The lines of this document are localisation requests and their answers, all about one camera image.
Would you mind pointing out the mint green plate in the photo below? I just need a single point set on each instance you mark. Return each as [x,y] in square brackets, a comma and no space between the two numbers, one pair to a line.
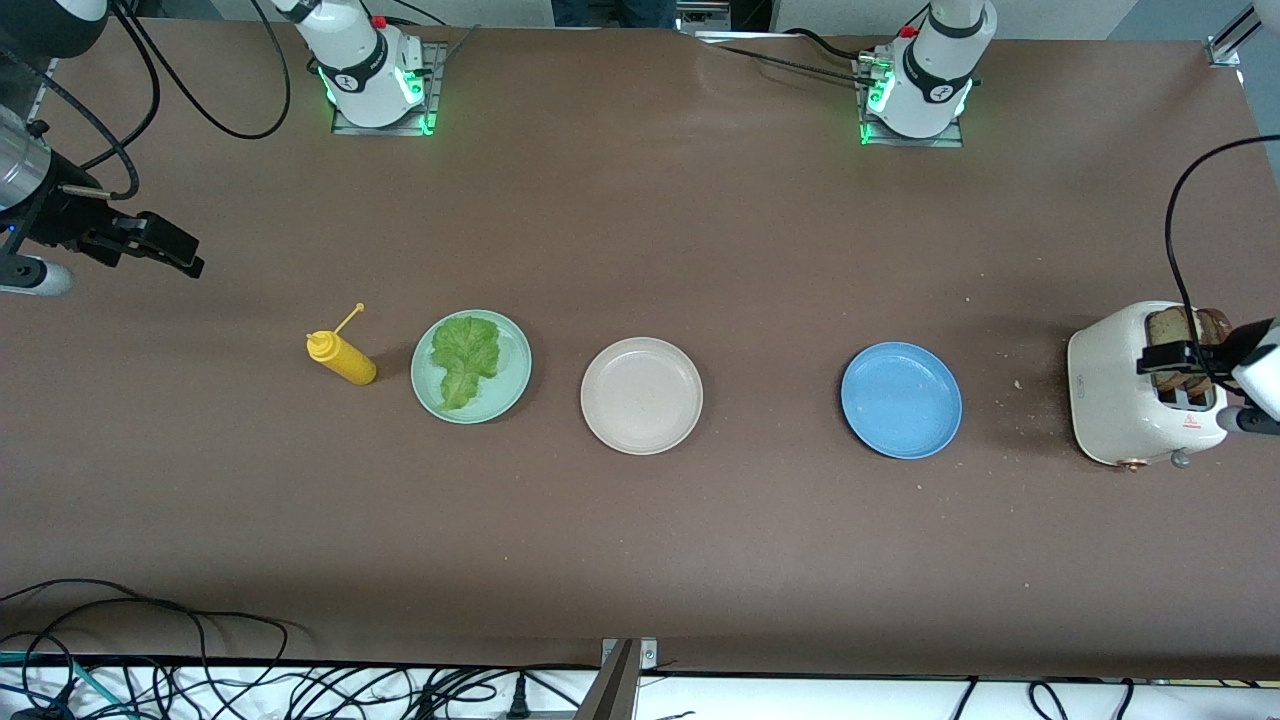
[510,395]

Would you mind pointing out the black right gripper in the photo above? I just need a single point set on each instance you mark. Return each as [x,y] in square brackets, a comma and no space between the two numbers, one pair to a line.
[60,222]

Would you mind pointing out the blue plate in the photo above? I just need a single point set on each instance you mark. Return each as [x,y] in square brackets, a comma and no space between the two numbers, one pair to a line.
[900,400]

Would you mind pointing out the white toaster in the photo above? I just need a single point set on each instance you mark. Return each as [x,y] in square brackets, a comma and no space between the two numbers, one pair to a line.
[1110,390]

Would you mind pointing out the brown toast bread slice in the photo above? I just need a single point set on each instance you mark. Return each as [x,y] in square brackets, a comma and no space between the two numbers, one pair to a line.
[1165,325]
[1215,325]

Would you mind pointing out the grey metal equipment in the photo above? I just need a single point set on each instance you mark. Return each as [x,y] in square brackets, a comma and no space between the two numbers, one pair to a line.
[700,15]

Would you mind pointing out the grey metal bracket beam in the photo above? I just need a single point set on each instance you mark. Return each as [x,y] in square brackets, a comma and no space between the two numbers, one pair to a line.
[615,690]

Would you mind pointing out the yellow mustard squeeze bottle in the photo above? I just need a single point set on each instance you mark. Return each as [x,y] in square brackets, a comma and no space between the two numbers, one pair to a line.
[350,362]

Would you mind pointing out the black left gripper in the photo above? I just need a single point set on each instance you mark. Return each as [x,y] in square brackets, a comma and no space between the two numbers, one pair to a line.
[1192,354]

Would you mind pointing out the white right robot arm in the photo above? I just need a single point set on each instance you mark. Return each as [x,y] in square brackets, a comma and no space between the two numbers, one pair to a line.
[355,50]

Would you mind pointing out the green lettuce leaf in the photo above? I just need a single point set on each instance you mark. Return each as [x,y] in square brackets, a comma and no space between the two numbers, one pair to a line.
[462,350]

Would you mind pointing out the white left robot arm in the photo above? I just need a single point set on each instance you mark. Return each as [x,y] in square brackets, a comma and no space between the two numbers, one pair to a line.
[935,60]

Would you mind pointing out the beige plate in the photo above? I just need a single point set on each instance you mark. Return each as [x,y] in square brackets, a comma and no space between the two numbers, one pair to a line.
[640,395]

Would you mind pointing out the black power plug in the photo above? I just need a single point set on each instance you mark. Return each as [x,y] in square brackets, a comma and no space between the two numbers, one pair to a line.
[518,700]

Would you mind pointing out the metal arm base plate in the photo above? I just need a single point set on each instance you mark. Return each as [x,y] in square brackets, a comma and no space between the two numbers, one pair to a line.
[915,142]
[436,90]

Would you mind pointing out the person legs in jeans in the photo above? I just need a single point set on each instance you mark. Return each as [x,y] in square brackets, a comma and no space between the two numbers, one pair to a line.
[610,12]

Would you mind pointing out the aluminium frame profile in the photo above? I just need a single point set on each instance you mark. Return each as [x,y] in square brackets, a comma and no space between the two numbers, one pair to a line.
[1225,48]

